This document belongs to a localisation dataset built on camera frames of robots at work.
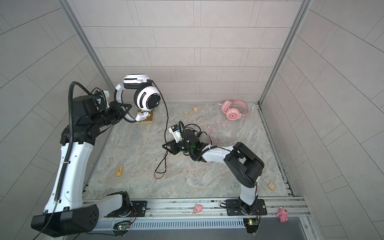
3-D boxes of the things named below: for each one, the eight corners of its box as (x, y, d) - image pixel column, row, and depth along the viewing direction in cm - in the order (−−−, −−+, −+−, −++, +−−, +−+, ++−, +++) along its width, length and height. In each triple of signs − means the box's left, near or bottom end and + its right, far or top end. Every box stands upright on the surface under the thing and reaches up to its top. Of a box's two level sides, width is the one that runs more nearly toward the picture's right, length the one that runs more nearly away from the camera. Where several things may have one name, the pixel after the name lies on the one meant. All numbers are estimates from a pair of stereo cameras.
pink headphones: (226, 123, 106) (228, 116, 100) (219, 109, 115) (220, 102, 108) (251, 117, 110) (254, 109, 104) (242, 104, 119) (244, 96, 112)
